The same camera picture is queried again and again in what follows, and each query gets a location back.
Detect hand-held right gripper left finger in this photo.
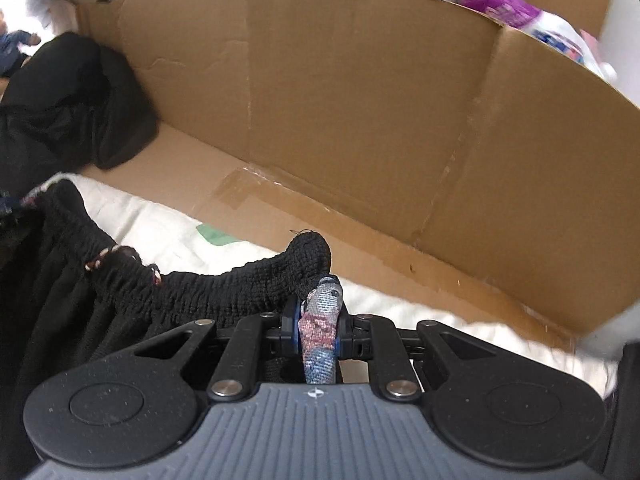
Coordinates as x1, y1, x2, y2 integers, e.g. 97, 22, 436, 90
134, 296, 303, 403

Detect black garment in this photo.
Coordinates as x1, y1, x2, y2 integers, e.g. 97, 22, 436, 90
0, 32, 161, 198

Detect blue doll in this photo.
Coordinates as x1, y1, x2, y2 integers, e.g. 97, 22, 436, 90
0, 10, 43, 80

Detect black bag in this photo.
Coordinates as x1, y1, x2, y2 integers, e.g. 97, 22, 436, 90
602, 340, 640, 480

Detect purple white detergent pouch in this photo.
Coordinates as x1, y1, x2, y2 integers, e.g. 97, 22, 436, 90
442, 0, 621, 82

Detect black pants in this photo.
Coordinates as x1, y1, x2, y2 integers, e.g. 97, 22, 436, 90
0, 179, 333, 463

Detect flattened cardboard sheet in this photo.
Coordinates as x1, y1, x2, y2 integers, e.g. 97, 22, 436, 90
55, 0, 640, 356

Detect patterned cloth item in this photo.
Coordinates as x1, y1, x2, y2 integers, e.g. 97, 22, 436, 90
297, 275, 347, 386

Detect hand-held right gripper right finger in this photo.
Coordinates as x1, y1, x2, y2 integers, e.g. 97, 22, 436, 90
335, 310, 503, 402

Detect white cabinet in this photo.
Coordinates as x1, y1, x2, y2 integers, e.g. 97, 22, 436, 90
597, 0, 640, 111

